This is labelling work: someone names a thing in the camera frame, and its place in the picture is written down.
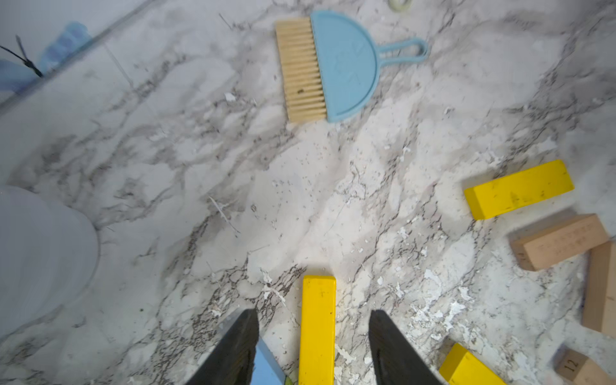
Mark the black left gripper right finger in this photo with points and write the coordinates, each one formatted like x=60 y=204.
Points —
x=395 y=361

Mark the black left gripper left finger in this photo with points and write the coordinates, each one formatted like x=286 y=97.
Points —
x=232 y=360

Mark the blue block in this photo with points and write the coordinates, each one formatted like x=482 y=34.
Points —
x=266 y=370

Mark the yellow block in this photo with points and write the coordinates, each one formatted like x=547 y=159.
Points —
x=518 y=190
x=317 y=341
x=461 y=367

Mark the wooden block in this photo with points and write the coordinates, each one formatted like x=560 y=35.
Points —
x=558 y=243
x=599 y=305
x=579 y=369

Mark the white pot with plant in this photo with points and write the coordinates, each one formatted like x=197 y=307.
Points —
x=49 y=253

